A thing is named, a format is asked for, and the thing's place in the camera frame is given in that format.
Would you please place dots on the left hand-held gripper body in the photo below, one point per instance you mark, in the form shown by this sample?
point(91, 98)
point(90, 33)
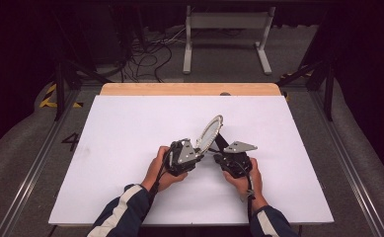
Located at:
point(183, 159)

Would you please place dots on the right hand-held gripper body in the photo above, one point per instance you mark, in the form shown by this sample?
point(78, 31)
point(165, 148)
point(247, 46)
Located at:
point(235, 163)

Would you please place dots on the dark cloth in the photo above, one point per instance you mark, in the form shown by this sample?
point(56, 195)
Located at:
point(221, 140)

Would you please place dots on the oval silver-framed mirror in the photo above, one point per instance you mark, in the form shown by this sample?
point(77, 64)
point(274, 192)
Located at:
point(210, 133)

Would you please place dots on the person's right hand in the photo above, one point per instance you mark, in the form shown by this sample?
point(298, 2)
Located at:
point(250, 187)

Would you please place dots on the person's left hand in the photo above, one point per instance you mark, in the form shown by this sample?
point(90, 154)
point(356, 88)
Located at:
point(156, 174)

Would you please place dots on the white board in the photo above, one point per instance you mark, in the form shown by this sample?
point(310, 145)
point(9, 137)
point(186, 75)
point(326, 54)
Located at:
point(120, 131)

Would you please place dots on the black metal stand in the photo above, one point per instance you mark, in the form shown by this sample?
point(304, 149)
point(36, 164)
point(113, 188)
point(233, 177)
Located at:
point(60, 92)
point(328, 92)

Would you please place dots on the white metal stand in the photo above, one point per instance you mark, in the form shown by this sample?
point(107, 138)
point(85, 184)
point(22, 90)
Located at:
point(227, 20)

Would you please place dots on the yellow black floor tape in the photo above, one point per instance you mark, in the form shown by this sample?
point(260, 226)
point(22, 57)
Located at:
point(49, 100)

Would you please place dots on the aluminium floor rail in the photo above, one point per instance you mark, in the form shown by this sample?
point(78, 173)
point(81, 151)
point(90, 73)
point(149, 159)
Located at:
point(35, 164)
point(347, 158)

